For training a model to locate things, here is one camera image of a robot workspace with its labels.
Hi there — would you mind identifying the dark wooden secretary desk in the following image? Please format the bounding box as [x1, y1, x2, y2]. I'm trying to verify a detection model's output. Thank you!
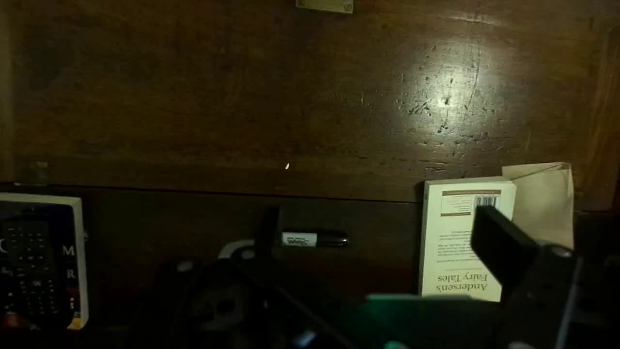
[0, 0, 620, 349]

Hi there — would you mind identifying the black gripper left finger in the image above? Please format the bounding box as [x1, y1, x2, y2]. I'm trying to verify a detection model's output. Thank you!
[255, 203, 282, 262]

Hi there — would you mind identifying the white paperback book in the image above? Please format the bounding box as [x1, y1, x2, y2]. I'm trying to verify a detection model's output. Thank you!
[416, 176, 519, 304]

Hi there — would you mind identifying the black marker with white label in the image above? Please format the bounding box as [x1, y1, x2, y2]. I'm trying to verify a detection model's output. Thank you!
[278, 229, 350, 250]

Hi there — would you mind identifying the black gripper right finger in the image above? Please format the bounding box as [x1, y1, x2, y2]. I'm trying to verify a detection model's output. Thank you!
[468, 203, 540, 296]

